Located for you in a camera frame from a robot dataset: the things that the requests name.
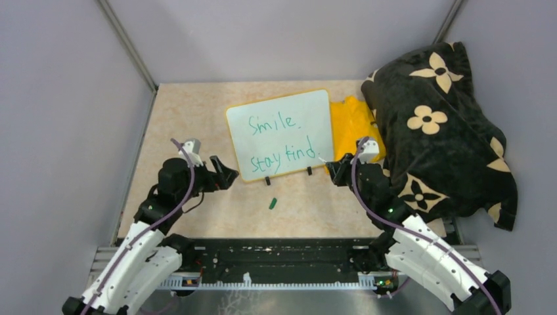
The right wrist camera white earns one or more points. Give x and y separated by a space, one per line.
367 150

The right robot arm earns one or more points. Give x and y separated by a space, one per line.
407 244

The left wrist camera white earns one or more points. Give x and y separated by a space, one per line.
191 148

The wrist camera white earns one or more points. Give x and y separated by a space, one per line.
191 148
367 150

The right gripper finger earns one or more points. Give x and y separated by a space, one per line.
347 160
338 172

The yellow folded cloth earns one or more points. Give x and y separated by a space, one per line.
351 119

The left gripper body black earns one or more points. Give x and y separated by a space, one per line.
205 181

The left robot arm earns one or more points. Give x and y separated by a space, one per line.
149 254

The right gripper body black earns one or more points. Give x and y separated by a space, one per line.
350 183

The green marker cap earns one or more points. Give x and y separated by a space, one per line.
273 203

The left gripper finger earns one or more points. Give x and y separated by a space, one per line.
218 165
227 179

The yellow-framed whiteboard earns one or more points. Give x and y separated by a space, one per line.
281 135

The black floral blanket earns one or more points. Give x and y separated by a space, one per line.
444 158

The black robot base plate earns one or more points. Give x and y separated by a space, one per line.
354 252

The aluminium rail frame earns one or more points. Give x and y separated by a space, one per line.
309 275

